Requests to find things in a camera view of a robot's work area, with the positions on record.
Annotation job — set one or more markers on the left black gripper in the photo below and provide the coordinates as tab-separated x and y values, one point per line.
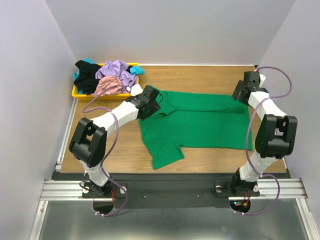
152	108

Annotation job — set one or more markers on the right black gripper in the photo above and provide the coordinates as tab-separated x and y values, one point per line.
238	91

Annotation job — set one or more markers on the green t-shirt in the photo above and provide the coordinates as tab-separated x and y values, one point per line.
194	120

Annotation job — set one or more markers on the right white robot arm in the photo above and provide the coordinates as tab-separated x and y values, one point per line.
276	135

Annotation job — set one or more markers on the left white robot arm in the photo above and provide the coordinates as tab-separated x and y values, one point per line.
94	139

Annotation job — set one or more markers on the yellow plastic bin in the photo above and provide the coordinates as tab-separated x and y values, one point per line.
82	96

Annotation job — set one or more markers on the teal t-shirt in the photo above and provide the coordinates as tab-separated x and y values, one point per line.
137	70

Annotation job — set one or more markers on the pink t-shirt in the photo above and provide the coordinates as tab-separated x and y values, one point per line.
108	85

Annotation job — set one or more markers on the lavender t-shirt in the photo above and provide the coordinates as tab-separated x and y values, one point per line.
119	69

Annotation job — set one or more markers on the black t-shirt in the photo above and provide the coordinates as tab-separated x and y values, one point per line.
86	80

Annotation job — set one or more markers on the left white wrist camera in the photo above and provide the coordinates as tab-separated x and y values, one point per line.
134	90

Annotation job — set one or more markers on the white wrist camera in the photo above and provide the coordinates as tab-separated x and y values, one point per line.
134	90
258	79

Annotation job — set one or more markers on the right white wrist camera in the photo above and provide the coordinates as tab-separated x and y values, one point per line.
258	79

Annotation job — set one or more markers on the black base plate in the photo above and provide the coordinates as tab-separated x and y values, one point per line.
190	190

